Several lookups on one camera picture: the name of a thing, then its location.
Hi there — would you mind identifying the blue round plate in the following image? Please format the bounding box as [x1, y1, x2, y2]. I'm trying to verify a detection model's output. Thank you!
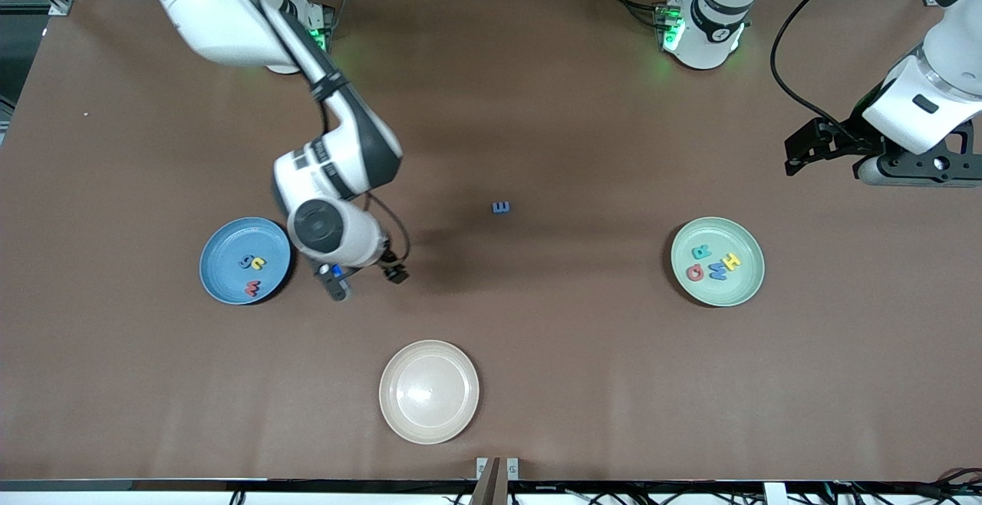
[199, 217, 292, 306]

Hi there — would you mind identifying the beige round plate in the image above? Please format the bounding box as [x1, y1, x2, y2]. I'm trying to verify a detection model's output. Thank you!
[378, 340, 480, 445]

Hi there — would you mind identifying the green round plate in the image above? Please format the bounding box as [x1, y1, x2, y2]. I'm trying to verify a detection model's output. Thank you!
[671, 216, 766, 308]

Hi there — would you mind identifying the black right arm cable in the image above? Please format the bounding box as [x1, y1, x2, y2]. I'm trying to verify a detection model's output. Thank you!
[215, 0, 412, 264]

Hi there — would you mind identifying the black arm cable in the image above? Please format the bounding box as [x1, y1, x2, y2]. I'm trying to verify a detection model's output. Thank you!
[215, 0, 412, 264]
[769, 0, 921, 141]

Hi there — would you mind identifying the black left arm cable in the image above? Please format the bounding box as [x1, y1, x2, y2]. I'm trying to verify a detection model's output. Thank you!
[769, 0, 921, 141]

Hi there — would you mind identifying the metal table edge bracket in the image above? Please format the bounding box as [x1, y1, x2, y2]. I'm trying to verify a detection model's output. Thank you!
[476, 457, 520, 505]

